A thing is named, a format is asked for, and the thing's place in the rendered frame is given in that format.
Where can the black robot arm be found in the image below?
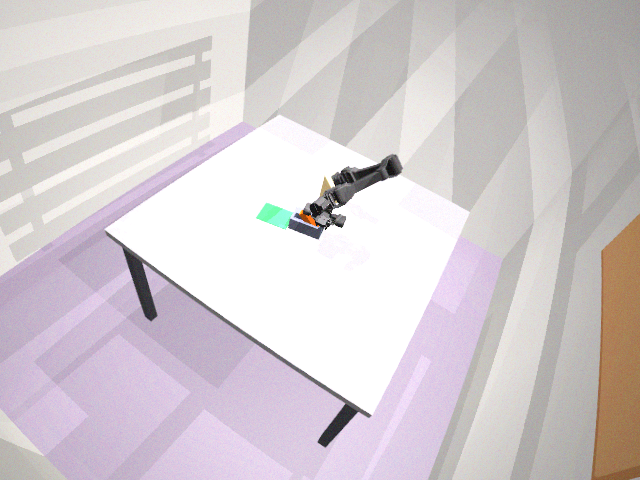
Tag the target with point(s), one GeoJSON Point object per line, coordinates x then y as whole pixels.
{"type": "Point", "coordinates": [350, 181]}

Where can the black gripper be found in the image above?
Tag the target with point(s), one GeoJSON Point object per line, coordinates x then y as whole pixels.
{"type": "Point", "coordinates": [337, 220]}

